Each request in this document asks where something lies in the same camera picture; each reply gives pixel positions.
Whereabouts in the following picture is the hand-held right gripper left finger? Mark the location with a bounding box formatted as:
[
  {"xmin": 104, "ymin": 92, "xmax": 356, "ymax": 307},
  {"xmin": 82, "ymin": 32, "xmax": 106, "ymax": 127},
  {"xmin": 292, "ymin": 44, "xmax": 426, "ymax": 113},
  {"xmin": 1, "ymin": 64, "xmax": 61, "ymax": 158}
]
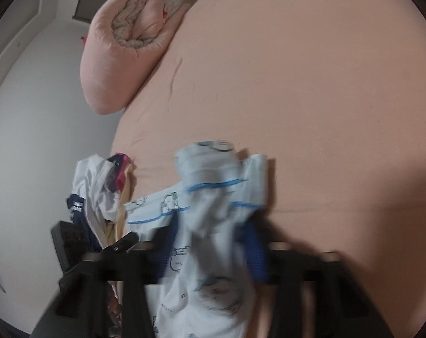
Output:
[{"xmin": 30, "ymin": 215, "xmax": 180, "ymax": 338}]

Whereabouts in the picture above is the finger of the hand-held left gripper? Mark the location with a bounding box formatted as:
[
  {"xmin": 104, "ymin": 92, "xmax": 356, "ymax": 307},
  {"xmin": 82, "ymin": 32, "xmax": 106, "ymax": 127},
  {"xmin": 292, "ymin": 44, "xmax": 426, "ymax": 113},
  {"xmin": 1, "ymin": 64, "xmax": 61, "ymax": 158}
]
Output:
[{"xmin": 100, "ymin": 232, "xmax": 140, "ymax": 255}]

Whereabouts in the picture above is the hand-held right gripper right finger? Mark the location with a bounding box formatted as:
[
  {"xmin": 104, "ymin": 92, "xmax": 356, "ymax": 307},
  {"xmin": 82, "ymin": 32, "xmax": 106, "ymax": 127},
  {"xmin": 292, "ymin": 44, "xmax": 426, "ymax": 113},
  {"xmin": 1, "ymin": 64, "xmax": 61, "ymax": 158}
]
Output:
[{"xmin": 239, "ymin": 218, "xmax": 393, "ymax": 338}]

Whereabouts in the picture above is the light blue printed garment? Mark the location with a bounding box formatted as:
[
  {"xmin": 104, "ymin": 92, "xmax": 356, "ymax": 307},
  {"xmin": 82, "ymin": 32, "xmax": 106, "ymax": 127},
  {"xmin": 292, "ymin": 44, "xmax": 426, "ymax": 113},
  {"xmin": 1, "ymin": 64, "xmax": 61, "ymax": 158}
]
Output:
[{"xmin": 123, "ymin": 141, "xmax": 270, "ymax": 338}]

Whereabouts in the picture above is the pile of clothes at left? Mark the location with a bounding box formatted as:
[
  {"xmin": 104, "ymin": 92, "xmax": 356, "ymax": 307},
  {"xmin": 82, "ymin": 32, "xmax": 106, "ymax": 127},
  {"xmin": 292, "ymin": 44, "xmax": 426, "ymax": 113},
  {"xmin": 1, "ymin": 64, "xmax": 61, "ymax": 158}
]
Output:
[{"xmin": 74, "ymin": 155, "xmax": 129, "ymax": 250}]

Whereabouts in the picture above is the navy blue garment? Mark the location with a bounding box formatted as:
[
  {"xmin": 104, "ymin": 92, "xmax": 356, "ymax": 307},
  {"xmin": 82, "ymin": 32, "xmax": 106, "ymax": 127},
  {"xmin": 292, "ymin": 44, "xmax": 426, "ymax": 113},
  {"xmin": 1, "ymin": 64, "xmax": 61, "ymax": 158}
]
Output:
[{"xmin": 66, "ymin": 194, "xmax": 103, "ymax": 252}]

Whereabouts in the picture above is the red and navy garment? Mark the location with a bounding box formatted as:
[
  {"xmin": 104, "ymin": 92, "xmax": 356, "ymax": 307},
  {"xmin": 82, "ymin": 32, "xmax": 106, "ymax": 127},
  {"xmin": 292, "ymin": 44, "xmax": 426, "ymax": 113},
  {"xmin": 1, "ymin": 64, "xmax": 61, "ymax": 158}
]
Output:
[{"xmin": 106, "ymin": 153, "xmax": 132, "ymax": 191}]

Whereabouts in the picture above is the bed with pink sheet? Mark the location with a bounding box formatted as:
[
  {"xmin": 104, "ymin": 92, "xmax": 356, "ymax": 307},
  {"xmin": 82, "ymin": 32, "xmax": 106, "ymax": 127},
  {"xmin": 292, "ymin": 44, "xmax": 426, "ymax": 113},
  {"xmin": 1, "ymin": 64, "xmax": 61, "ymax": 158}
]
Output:
[{"xmin": 109, "ymin": 0, "xmax": 426, "ymax": 338}]

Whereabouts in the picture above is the rolled pink quilt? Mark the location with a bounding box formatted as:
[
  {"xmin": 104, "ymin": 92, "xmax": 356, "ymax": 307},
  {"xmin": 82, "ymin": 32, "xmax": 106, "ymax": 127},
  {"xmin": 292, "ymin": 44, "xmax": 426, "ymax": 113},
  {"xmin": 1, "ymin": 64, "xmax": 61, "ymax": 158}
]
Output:
[{"xmin": 80, "ymin": 0, "xmax": 190, "ymax": 115}]

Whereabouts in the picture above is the patterned pillow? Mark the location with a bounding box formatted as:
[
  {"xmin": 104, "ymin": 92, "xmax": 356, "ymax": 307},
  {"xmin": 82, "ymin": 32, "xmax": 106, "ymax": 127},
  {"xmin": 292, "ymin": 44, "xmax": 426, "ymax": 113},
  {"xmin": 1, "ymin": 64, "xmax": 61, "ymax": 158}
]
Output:
[{"xmin": 163, "ymin": 0, "xmax": 186, "ymax": 17}]

